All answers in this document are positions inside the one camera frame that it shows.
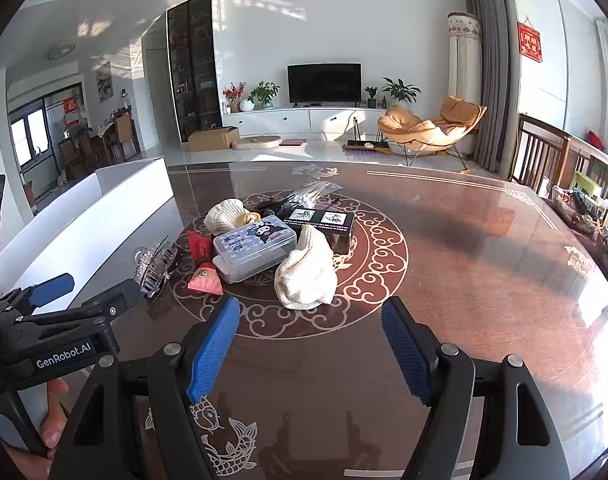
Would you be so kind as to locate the large leafy potted plant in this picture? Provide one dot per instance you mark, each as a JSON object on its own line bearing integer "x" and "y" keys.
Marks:
{"x": 399, "y": 91}

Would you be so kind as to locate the person's left hand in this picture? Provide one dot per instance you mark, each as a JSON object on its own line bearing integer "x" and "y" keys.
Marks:
{"x": 54, "y": 410}

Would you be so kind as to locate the round ceiling lamp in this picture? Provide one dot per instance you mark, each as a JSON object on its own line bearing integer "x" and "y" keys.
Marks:
{"x": 61, "y": 51}

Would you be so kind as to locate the pink floor mat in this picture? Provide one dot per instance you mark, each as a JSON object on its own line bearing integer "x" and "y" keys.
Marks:
{"x": 291, "y": 142}

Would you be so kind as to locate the red door paper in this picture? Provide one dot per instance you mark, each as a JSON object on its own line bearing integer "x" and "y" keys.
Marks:
{"x": 70, "y": 106}

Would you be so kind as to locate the white television cabinet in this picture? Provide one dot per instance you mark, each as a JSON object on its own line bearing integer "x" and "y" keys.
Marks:
{"x": 294, "y": 122}

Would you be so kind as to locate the red wall hanging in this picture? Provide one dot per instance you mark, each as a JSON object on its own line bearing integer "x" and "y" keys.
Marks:
{"x": 530, "y": 42}

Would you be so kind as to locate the red flowers in vase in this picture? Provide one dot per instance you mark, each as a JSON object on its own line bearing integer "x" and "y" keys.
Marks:
{"x": 233, "y": 94}

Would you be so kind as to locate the cardboard box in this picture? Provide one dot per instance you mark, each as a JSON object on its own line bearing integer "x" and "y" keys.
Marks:
{"x": 209, "y": 141}

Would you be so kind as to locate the dark glass display cabinet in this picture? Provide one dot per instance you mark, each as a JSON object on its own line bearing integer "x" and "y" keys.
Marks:
{"x": 194, "y": 70}

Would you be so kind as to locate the red pouch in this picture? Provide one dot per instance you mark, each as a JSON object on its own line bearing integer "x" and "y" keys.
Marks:
{"x": 199, "y": 245}

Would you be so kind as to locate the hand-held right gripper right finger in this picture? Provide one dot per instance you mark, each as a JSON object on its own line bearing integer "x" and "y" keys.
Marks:
{"x": 406, "y": 350}

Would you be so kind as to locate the clear plastic cartoon box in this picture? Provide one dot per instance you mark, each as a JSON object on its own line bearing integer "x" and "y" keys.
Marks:
{"x": 254, "y": 250}

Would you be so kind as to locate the black television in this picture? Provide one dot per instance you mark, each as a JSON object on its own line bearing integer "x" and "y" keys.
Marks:
{"x": 324, "y": 82}

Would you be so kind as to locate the small potted plant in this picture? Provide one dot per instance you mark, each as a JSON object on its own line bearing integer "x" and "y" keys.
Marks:
{"x": 370, "y": 95}

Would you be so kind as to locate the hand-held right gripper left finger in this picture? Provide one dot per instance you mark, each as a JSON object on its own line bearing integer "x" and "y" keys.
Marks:
{"x": 214, "y": 350}

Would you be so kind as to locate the yellow-cuffed white knitted glove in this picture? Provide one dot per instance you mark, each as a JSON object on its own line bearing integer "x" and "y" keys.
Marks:
{"x": 224, "y": 215}

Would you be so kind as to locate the green potted plant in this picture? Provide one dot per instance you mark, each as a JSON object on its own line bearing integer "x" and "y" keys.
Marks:
{"x": 264, "y": 94}

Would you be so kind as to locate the white cardboard container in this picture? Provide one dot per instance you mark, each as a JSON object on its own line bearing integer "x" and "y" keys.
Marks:
{"x": 84, "y": 230}

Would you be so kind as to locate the framed wall picture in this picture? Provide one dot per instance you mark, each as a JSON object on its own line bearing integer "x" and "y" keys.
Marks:
{"x": 104, "y": 82}

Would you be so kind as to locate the wooden dining chair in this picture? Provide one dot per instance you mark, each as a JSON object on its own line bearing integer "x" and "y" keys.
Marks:
{"x": 125, "y": 132}

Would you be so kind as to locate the black printed box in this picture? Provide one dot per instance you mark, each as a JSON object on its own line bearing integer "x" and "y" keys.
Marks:
{"x": 314, "y": 219}

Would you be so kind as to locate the beige cat scratch board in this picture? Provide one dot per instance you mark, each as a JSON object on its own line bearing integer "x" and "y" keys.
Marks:
{"x": 256, "y": 143}

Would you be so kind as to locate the orange lounge chair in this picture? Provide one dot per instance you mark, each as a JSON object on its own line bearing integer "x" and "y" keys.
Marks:
{"x": 424, "y": 127}

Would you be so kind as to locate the grey curtain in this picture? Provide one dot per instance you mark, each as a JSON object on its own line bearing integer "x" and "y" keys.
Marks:
{"x": 489, "y": 70}

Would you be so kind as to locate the cloth-covered standing air conditioner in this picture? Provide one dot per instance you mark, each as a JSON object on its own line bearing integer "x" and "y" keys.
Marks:
{"x": 464, "y": 55}

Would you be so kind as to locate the dark wooden chair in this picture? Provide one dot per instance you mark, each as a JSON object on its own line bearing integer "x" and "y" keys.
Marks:
{"x": 541, "y": 152}

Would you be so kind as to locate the silver hair claw clip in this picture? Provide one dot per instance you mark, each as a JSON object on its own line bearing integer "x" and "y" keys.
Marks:
{"x": 151, "y": 272}

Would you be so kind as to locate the pile of assorted clutter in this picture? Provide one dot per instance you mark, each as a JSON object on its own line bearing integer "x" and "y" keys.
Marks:
{"x": 591, "y": 210}

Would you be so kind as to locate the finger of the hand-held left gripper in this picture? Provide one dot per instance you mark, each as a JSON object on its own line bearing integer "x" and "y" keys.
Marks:
{"x": 51, "y": 287}
{"x": 109, "y": 305}

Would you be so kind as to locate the round white vase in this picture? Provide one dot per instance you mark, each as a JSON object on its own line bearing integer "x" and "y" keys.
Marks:
{"x": 246, "y": 105}

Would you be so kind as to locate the clear plastic packet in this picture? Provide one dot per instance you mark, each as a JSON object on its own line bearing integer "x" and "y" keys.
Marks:
{"x": 316, "y": 191}

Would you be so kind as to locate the pink triangular pouch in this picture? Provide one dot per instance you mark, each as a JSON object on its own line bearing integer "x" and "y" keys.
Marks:
{"x": 206, "y": 282}

